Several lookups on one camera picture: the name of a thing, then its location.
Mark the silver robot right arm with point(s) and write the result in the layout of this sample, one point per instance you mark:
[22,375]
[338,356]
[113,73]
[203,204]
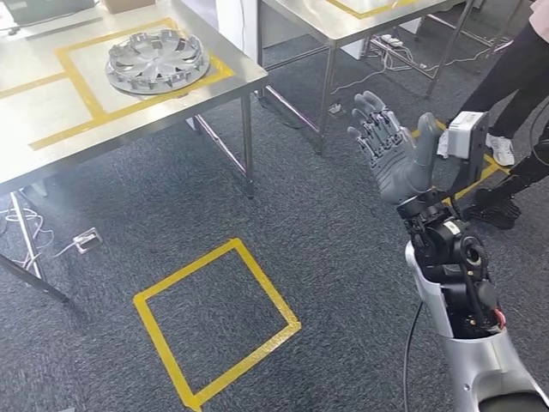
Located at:
[471,352]

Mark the grey plastic wheel hubcap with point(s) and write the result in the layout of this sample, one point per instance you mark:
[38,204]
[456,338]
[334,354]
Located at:
[154,62]

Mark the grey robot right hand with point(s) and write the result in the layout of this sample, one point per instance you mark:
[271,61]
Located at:
[399,165]

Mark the yellow table tape outline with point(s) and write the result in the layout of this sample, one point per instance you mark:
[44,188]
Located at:
[79,85]
[364,10]

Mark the black stand leg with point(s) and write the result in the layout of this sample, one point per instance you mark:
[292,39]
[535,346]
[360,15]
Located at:
[498,207]

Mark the person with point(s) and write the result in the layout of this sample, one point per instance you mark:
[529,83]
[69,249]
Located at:
[510,79]

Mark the stainless steel workbench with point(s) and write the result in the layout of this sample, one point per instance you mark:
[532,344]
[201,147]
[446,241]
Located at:
[43,113]
[308,17]

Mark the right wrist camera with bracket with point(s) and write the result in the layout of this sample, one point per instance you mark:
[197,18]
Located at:
[465,136]

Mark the white pillar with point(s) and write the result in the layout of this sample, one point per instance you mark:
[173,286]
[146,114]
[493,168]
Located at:
[236,23]

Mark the white power strip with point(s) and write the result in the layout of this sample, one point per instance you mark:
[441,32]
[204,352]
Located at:
[391,40]

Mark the yellow floor tape outline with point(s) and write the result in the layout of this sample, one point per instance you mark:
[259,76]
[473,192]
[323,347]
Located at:
[489,170]
[150,324]

